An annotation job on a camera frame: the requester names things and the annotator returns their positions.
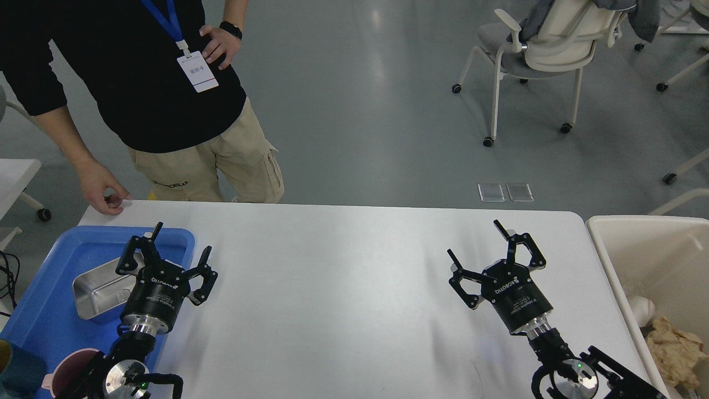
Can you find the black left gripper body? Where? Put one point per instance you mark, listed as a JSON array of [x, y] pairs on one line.
[[156, 299]]

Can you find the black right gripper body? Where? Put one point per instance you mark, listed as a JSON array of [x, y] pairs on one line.
[[514, 295]]

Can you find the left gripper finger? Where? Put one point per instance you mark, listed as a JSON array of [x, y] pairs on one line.
[[140, 257], [209, 277]]

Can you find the square steel tray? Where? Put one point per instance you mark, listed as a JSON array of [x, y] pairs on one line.
[[100, 294]]

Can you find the brown paper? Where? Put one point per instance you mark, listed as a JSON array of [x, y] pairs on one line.
[[676, 354]]

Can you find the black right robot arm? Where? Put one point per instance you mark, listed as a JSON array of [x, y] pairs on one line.
[[563, 374]]

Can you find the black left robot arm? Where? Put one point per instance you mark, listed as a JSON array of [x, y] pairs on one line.
[[123, 373]]

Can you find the clear floor socket cover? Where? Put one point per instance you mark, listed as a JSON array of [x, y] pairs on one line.
[[498, 193]]

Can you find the beige plastic bin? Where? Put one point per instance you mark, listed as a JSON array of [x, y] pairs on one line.
[[662, 258]]

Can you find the teal cup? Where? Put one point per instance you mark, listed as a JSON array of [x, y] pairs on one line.
[[22, 372]]

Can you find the white side table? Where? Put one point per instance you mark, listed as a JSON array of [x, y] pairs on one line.
[[15, 177]]

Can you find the person in beige trousers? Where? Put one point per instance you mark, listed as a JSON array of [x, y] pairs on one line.
[[163, 82]]

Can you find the white office chair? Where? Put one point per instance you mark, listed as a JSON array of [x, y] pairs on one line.
[[566, 42]]

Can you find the grey jacket on chair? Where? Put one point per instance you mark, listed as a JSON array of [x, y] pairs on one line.
[[643, 17]]

